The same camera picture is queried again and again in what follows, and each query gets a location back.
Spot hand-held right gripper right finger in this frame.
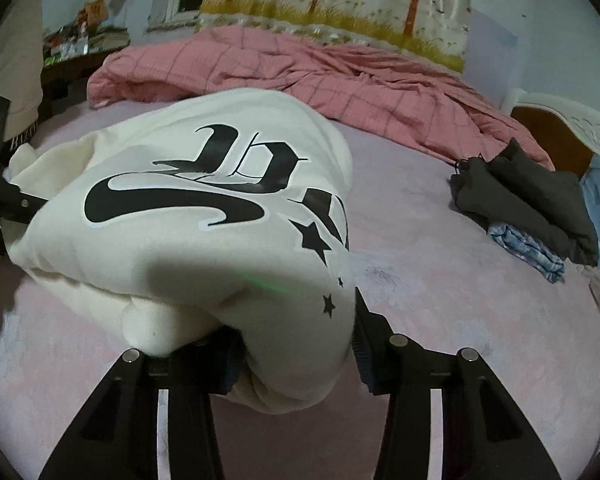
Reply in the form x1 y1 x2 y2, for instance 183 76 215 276
350 287 563 480

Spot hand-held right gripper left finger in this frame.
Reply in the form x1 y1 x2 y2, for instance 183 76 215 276
37 332 246 480

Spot cream printed hoodie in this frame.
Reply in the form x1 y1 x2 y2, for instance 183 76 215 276
5 87 358 415

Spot dark grey clothes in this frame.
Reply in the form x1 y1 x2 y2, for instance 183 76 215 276
449 137 600 267

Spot person's beige shirt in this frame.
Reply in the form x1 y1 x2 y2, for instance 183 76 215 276
0 0 43 151

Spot dark wooden table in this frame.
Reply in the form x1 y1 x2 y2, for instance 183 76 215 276
40 47 111 121

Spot orange snack bag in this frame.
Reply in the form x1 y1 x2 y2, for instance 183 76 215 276
82 0 108 26

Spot blue patterned cloth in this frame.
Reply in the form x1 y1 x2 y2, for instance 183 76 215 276
487 222 566 285

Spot pink checked quilt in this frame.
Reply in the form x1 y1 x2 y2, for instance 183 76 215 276
87 25 555 171

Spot white carved headboard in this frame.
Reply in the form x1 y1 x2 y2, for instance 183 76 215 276
502 87 600 178

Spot tree print curtain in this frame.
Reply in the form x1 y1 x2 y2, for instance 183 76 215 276
195 0 473 73

